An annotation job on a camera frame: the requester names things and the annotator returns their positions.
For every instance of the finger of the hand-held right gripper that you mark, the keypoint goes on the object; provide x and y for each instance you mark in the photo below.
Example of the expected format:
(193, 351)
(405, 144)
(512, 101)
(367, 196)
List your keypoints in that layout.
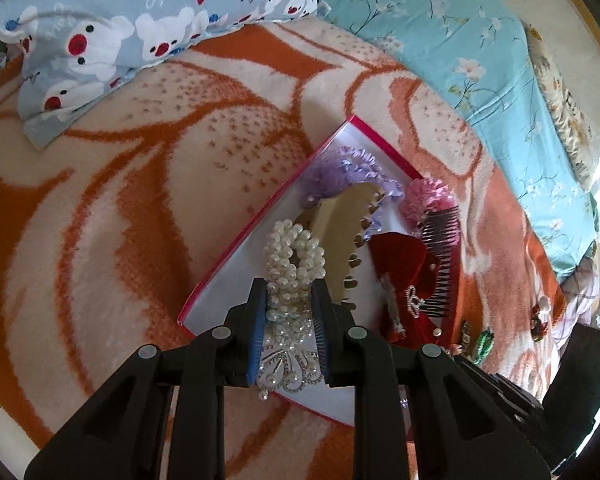
(500, 385)

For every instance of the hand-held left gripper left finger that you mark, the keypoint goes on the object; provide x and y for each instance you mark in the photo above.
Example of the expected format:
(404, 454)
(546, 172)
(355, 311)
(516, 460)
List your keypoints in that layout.
(257, 330)

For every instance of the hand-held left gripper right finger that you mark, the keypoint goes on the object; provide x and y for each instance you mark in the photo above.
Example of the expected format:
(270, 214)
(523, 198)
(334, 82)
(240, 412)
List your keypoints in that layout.
(322, 330)

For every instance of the red box with white inside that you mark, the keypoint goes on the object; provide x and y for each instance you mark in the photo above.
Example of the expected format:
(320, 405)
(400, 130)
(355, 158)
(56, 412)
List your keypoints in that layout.
(240, 280)

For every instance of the beige hair claw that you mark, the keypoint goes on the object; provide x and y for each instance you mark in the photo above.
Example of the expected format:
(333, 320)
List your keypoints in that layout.
(335, 230)

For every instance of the red velvet bow hair clip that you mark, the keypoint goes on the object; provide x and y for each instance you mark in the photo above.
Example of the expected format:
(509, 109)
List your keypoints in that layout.
(400, 260)

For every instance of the purple ruffled hair flower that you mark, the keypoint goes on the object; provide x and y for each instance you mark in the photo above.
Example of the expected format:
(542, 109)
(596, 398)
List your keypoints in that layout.
(350, 167)

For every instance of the pink lace flower hair comb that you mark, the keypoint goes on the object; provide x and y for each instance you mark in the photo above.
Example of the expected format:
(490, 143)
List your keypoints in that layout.
(425, 195)

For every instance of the green sequin hair clip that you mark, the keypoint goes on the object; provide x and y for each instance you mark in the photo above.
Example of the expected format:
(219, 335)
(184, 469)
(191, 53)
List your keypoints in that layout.
(482, 345)

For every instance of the colourful beaded brooch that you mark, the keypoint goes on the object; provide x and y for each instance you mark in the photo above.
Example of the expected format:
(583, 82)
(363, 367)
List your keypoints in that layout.
(464, 332)

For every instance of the white pompom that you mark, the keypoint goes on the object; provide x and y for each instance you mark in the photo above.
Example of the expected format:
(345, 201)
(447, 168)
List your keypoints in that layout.
(545, 302)

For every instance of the plaid cloth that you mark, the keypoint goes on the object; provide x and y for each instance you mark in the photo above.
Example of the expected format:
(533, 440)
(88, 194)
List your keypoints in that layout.
(582, 290)

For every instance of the purple scrunchie with pearl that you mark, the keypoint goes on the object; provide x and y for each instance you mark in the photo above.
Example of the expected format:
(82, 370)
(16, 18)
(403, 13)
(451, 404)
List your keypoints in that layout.
(405, 403)

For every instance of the orange and white blanket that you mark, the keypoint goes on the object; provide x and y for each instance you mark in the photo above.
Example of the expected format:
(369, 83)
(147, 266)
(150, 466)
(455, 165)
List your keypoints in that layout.
(105, 210)

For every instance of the cream patterned pillow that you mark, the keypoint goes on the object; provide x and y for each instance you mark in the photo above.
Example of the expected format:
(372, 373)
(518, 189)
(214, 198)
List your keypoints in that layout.
(560, 105)

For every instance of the blue floral quilt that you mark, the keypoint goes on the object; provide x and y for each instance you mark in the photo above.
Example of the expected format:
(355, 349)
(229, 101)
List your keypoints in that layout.
(430, 35)

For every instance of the bear print pillow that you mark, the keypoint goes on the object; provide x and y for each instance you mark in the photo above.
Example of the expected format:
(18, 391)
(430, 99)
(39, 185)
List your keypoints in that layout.
(105, 35)

